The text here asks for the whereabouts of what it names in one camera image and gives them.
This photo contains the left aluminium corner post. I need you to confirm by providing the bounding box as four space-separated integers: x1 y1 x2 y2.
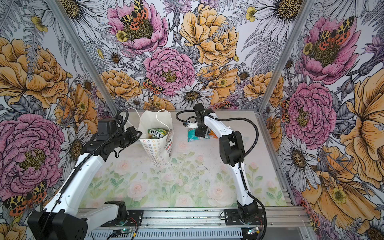
47 1 118 114

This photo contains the right aluminium corner post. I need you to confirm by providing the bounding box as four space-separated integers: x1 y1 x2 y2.
258 1 313 114

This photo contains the aluminium corner post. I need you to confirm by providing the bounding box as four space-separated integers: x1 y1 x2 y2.
258 1 313 114
47 1 118 114

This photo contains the white patterned paper bag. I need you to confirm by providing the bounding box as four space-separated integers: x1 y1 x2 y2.
136 110 174 164

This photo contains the orange snack packet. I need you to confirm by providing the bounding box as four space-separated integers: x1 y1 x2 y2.
208 130 218 139

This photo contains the teal snack packet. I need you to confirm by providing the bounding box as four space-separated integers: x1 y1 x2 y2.
188 129 210 143

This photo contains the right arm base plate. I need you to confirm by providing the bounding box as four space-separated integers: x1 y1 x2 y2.
221 209 266 226

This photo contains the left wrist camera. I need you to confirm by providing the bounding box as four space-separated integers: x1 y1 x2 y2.
96 118 123 142

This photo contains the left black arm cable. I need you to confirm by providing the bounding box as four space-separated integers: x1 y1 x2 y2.
35 109 130 240

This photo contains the aluminium front rail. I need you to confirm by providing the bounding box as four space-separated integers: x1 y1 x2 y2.
55 206 313 230

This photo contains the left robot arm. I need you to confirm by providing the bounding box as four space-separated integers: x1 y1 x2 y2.
28 127 142 240

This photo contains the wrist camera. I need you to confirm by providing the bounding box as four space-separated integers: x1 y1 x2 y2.
96 118 123 142
185 103 214 129

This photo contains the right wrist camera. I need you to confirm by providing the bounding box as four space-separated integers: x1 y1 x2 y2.
185 103 214 129

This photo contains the yellow green Fox's packet back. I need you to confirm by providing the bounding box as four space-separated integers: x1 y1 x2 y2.
148 128 169 139

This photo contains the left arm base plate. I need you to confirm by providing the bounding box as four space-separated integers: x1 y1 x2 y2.
102 210 144 227

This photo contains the white vented cable duct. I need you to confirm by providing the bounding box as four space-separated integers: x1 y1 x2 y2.
85 228 243 240

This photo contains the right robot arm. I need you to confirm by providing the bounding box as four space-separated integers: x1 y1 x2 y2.
196 111 260 223

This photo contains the right black corrugated cable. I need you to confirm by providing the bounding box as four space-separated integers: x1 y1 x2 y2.
175 109 268 240

